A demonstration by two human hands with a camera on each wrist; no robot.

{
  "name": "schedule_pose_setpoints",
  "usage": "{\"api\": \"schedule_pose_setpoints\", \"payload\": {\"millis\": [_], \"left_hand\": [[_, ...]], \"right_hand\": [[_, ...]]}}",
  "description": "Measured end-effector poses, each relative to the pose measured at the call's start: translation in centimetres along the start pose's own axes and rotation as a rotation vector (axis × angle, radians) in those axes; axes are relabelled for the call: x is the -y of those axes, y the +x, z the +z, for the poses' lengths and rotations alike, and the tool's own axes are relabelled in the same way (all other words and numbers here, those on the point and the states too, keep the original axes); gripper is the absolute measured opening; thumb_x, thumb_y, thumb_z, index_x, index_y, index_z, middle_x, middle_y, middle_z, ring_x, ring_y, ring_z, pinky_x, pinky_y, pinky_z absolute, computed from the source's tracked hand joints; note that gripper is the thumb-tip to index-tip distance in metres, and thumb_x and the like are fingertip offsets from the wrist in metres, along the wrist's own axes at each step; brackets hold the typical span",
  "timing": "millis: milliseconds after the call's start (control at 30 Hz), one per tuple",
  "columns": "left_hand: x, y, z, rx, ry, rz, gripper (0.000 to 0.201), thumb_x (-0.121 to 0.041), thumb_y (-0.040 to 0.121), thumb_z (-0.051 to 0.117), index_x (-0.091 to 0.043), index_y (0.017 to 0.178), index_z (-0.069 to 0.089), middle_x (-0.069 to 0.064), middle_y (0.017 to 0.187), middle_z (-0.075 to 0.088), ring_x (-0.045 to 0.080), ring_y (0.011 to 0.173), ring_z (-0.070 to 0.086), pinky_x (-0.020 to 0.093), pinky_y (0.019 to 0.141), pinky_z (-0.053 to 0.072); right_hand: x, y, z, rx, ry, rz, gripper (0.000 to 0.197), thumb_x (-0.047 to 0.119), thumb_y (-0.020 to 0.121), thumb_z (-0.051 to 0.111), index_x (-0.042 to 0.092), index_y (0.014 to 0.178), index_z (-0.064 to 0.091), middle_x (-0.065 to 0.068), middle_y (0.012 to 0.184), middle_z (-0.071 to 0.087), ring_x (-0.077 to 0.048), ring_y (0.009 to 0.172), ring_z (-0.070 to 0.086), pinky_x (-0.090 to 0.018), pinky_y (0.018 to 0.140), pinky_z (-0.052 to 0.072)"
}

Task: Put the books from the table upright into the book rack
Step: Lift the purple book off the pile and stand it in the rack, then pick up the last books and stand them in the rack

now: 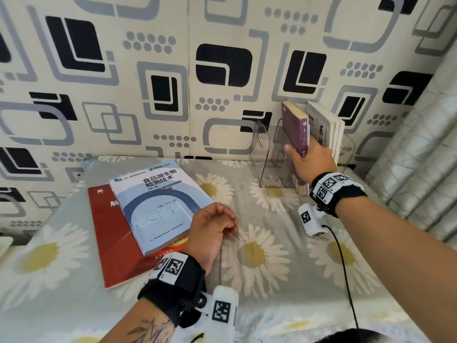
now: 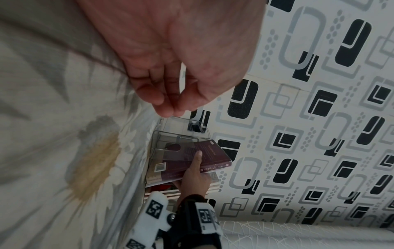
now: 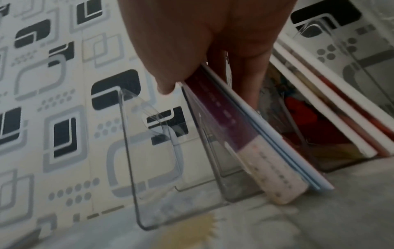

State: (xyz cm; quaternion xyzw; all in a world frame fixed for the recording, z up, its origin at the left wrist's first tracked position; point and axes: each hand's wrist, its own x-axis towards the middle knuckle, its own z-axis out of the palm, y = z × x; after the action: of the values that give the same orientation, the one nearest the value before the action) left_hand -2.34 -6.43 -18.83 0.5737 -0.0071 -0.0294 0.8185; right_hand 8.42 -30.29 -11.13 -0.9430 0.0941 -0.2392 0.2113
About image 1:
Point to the person's left hand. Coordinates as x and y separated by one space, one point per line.
205 232

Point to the white book with black calligraphy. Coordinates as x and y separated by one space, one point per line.
321 128

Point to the pale patterned curtain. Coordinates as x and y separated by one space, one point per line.
421 157

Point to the light blue textbook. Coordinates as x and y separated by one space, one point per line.
160 200

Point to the daisy print tablecloth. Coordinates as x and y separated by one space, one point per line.
278 282

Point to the clear acrylic book stand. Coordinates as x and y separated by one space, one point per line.
271 157

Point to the purple book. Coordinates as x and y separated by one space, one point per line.
296 128

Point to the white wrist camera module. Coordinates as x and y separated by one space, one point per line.
223 314
311 219

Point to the person's left thumb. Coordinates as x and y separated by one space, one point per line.
230 232

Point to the thin white book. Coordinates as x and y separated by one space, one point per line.
340 139

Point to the red book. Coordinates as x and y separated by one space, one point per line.
114 242

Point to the person's left forearm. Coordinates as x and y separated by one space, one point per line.
142 325

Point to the person's right hand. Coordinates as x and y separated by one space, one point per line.
314 162

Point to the person's right thumb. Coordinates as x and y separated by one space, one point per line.
293 152

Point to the person's right forearm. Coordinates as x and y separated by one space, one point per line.
403 260

